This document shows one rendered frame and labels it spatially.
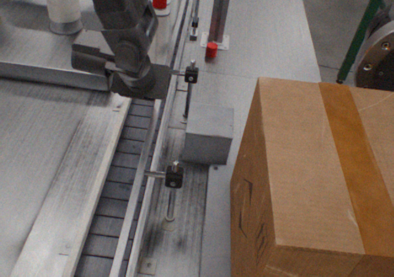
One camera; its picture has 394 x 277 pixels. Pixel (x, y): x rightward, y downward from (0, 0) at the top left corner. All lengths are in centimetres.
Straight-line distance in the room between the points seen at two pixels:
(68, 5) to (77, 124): 34
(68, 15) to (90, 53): 50
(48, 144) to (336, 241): 65
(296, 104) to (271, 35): 79
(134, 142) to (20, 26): 55
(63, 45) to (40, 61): 9
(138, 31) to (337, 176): 32
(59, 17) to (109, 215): 62
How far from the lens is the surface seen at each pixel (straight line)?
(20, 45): 115
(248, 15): 146
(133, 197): 64
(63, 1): 113
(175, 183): 66
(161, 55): 99
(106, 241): 69
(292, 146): 53
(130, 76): 64
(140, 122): 88
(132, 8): 56
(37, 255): 76
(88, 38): 66
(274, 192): 47
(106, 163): 75
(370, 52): 71
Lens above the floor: 148
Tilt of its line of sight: 44 degrees down
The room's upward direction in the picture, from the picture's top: 8 degrees clockwise
